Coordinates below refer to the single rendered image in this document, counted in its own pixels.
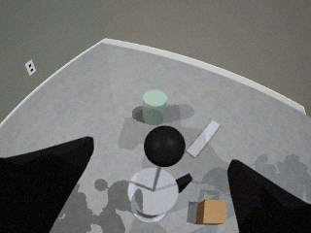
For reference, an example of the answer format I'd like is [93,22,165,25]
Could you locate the glass french press with black handle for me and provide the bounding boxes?
[128,125,193,222]

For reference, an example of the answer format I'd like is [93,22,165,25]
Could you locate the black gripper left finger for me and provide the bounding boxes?
[0,137,94,233]

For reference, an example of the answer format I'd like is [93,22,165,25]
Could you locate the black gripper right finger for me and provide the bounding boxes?
[227,159,311,233]

